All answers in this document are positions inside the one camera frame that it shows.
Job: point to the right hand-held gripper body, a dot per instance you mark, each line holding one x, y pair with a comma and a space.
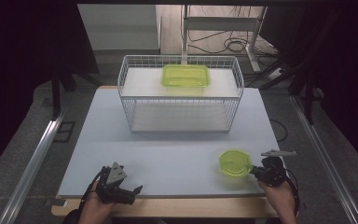
273, 172

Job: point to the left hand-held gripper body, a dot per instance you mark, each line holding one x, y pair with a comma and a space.
113, 183

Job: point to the round green-lidded plastic container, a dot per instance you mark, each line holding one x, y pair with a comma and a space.
234, 163

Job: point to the rectangular green-lidded plastic container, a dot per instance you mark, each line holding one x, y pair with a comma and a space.
185, 76

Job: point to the person's right hand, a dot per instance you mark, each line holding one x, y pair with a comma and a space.
276, 196

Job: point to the person's left hand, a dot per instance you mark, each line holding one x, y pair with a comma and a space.
94, 208

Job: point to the black metal stand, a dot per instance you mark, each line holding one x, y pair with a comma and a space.
56, 93
307, 93

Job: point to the white power strip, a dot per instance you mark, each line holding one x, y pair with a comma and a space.
275, 73

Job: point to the black curtain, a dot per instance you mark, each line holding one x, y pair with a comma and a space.
354, 77
12, 62

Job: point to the white cabinet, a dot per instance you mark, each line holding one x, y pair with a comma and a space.
118, 28

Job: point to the aluminium rail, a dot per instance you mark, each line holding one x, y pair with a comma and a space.
31, 168
326, 155

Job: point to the black square floor frame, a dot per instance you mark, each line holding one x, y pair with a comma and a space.
65, 132

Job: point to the white metal desk frame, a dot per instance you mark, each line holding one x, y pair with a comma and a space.
220, 23

